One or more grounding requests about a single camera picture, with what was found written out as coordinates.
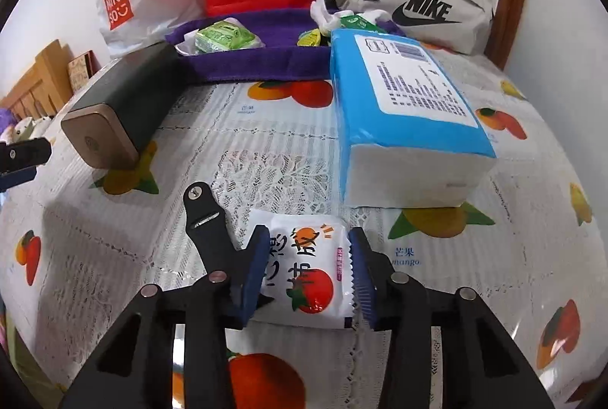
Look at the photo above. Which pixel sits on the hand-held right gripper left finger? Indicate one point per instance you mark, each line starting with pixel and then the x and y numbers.
pixel 251 278

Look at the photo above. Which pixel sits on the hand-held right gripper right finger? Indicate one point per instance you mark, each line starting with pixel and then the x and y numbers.
pixel 362 278

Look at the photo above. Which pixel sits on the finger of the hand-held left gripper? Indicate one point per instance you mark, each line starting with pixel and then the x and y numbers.
pixel 26 155
pixel 16 181

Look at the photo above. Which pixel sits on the white tomato print snack packet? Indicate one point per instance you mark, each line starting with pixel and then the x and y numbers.
pixel 308 269

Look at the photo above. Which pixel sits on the purple fabric tray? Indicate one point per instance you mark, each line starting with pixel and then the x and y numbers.
pixel 266 63

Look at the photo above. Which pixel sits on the green wet wipes pack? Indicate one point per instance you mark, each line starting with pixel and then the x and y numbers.
pixel 223 37

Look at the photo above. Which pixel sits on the yellow mesh bag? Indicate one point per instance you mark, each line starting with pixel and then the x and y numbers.
pixel 311 40

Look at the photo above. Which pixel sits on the light wooden rack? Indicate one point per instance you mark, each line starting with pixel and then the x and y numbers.
pixel 38 76

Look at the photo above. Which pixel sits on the brown patterned box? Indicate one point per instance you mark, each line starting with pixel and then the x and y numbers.
pixel 80 69

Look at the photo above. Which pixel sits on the brown rectangular box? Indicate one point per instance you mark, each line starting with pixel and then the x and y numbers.
pixel 123 105

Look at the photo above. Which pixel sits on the fruit print tablecloth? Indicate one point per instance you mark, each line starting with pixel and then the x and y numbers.
pixel 118 223

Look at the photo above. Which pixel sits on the blue tissue pack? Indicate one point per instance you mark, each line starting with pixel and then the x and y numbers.
pixel 408 128

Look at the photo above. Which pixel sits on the small green tissue packet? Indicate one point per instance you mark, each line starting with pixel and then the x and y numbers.
pixel 357 22

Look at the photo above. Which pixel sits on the white crumpled tissue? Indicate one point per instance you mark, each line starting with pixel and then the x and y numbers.
pixel 325 17

